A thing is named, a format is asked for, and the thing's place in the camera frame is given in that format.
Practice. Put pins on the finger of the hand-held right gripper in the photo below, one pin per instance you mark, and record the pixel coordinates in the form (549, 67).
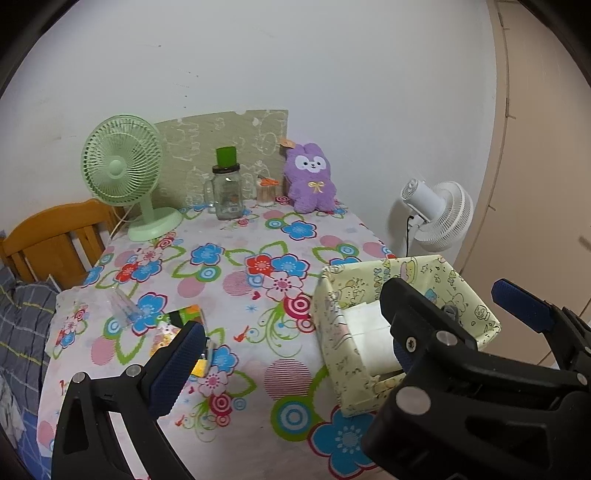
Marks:
(521, 304)

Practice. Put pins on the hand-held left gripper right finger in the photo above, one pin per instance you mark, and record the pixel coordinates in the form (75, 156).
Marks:
(399, 357)

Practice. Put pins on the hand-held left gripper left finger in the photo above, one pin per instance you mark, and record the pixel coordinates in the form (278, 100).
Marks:
(178, 364)

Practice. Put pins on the small yellow packet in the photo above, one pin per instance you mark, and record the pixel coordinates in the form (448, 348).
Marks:
(202, 368)

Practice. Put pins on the pink cartoon packet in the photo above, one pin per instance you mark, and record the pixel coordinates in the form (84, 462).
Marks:
(165, 336)

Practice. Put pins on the yellow cartoon print box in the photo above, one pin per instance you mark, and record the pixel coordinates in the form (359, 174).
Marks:
(341, 350)

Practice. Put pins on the grey socks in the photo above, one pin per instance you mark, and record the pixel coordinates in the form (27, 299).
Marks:
(451, 310)

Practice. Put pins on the clear plastic packet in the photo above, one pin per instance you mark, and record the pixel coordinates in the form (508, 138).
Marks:
(121, 307)

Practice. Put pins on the floral tablecloth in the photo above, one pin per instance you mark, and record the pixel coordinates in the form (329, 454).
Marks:
(258, 332)

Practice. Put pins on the white standing fan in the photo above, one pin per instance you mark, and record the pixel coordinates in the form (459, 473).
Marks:
(443, 212)

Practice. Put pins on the beige door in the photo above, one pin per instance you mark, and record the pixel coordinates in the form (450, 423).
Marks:
(545, 161)

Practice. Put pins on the grey plaid quilt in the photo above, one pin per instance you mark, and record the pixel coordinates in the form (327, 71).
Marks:
(25, 332)

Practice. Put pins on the blue checked bed sheet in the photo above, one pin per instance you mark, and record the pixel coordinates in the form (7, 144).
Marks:
(27, 445)

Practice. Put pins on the glass jar mug green lid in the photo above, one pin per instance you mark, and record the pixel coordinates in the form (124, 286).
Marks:
(227, 198)

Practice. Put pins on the wooden bed headboard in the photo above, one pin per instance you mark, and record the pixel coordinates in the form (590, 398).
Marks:
(51, 235)

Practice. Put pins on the small jar orange lid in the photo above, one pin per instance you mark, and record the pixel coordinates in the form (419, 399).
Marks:
(267, 194)

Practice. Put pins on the purple plush bunny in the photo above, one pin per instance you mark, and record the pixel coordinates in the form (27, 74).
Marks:
(310, 184)

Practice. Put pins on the green desk fan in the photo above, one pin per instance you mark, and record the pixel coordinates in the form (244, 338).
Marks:
(120, 161)

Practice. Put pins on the green patterned board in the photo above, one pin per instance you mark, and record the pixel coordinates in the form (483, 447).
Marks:
(207, 134)

